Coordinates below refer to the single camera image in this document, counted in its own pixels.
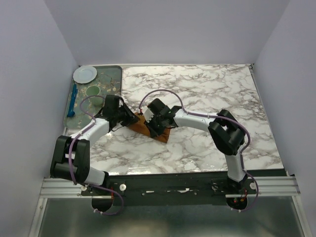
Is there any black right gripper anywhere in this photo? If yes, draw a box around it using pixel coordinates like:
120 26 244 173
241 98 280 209
143 115 165 139

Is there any orange-brown cloth napkin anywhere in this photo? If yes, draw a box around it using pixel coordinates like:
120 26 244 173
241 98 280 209
127 112 171 143

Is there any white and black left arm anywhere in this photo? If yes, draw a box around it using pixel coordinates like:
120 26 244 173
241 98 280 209
50 104 139 195

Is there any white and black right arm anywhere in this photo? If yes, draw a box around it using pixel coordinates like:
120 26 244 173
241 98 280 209
143 106 246 194

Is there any light green cup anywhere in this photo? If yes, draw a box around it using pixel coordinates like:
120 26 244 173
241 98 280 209
85 85 103 106

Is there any floral teal serving tray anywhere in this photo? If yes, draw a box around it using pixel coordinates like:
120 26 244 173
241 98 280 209
64 66 122 130

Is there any blue plastic utensil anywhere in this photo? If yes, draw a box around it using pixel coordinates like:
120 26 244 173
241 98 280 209
67 84 78 118

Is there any white round plate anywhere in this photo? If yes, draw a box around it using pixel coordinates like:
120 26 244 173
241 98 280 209
73 66 97 84

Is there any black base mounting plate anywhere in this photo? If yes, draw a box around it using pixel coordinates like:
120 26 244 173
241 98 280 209
80 170 257 207

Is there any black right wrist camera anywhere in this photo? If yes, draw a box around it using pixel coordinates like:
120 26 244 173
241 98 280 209
148 98 170 116

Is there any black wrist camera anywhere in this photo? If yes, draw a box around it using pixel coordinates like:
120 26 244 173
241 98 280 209
148 98 170 116
102 95 120 117

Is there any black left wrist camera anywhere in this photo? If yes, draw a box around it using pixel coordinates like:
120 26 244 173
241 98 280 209
102 95 120 117

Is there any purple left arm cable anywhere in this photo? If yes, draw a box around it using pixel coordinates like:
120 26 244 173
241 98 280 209
69 95 107 186

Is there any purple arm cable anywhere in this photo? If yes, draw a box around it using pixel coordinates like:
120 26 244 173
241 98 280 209
69 95 107 186
138 89 252 173

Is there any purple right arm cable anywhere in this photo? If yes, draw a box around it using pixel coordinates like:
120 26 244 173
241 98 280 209
138 89 252 173

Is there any aluminium frame rail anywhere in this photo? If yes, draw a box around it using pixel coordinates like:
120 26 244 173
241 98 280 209
39 176 301 198

